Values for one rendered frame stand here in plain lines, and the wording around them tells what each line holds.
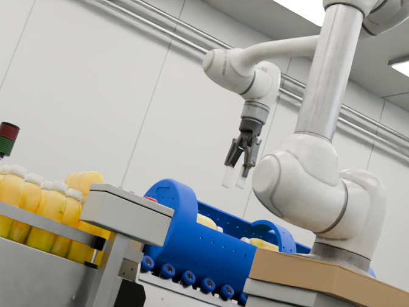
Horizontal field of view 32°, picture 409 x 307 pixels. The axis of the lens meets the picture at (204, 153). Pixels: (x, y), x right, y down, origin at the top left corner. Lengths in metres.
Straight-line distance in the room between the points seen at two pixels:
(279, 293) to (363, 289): 0.23
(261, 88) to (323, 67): 0.54
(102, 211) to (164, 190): 0.50
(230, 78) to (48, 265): 0.87
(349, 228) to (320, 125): 0.27
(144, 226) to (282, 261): 0.36
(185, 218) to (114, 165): 3.71
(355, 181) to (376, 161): 5.28
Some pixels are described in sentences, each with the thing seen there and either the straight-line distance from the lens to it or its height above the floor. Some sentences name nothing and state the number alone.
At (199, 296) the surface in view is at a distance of 2.18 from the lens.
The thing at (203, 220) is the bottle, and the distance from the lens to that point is 2.26.
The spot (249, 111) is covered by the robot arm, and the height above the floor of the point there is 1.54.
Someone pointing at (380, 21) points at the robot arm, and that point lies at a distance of 2.10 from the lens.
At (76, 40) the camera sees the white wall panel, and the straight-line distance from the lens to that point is 5.81.
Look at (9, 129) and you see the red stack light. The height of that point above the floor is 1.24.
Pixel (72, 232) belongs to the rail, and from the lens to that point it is 1.87.
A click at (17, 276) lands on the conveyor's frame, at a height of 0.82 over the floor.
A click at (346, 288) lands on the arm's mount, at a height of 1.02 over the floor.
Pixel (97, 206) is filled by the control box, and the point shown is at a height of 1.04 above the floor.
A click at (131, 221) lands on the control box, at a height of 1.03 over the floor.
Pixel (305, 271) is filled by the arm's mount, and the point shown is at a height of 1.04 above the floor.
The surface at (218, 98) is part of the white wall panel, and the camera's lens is 6.23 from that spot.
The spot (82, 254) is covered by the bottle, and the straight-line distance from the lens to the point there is 1.90.
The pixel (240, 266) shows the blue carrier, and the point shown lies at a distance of 2.23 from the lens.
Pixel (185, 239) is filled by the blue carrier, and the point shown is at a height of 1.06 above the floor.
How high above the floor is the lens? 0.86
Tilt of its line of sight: 12 degrees up
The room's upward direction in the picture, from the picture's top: 18 degrees clockwise
